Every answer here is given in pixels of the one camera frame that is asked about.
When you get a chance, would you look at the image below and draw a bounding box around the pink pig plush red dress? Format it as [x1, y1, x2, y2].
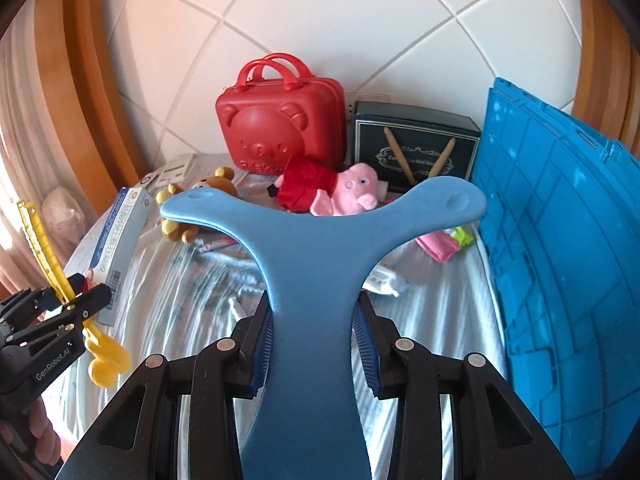
[267, 155, 381, 217]

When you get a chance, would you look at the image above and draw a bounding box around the striped pale blue tablecloth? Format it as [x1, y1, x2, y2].
[42, 152, 511, 480]

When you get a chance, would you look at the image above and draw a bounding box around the red bear suitcase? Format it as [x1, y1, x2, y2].
[215, 52, 347, 177]

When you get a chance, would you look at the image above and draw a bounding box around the white blue long box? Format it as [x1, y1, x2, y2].
[92, 186, 154, 327]

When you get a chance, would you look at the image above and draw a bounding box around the pink curtain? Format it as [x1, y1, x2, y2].
[0, 35, 67, 302]

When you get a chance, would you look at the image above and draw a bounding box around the black gift box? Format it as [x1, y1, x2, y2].
[350, 101, 482, 194]

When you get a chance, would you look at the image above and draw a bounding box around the blue plastic crate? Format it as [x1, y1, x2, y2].
[470, 77, 640, 479]

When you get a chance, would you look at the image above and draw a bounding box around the brown bear plush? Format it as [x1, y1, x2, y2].
[156, 167, 240, 245]

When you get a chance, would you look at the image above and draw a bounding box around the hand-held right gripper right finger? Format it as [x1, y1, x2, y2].
[352, 292, 577, 480]

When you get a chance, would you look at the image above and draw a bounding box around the wooden door frame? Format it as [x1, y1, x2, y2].
[570, 0, 640, 147]

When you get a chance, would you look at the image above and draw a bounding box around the white plastic bag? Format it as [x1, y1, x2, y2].
[42, 187, 97, 247]

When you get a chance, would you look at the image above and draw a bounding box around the curved wooden frame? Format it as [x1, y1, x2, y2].
[30, 0, 151, 223]

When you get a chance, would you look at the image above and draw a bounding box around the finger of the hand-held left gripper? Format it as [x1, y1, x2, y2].
[15, 283, 114, 347]
[0, 287, 66, 334]

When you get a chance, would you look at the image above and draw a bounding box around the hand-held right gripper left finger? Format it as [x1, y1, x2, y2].
[57, 290, 274, 480]

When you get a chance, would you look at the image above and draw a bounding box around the white green flat box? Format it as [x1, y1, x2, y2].
[157, 155, 195, 187]

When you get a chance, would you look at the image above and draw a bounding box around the yellow plastic toy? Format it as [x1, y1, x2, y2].
[16, 199, 132, 389]

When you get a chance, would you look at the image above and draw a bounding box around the person's left hand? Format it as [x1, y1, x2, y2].
[0, 401, 61, 467]

